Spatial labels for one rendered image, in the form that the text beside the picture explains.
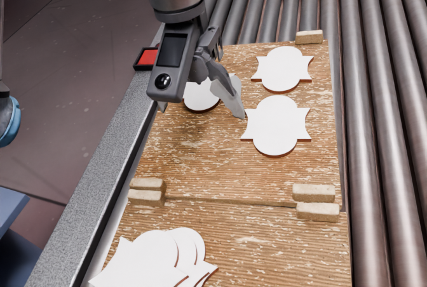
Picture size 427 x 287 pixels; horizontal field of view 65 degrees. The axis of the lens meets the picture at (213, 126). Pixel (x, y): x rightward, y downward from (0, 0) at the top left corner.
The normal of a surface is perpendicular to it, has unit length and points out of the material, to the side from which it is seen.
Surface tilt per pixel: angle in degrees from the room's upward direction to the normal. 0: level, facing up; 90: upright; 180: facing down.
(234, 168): 0
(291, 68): 0
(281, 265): 0
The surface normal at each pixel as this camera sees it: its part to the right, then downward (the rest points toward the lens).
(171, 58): -0.26, -0.31
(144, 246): -0.19, -0.65
